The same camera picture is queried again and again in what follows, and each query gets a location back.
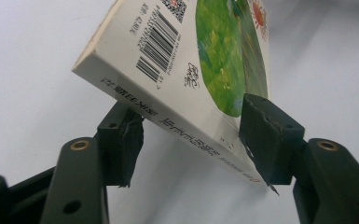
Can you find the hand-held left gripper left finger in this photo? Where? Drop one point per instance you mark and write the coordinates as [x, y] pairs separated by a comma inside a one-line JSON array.
[[121, 146]]

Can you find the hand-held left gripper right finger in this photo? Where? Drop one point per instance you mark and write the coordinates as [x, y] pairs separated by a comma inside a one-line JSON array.
[[270, 143]]

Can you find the white caterpillar picture book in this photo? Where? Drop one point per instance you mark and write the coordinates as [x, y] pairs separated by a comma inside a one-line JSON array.
[[174, 77]]

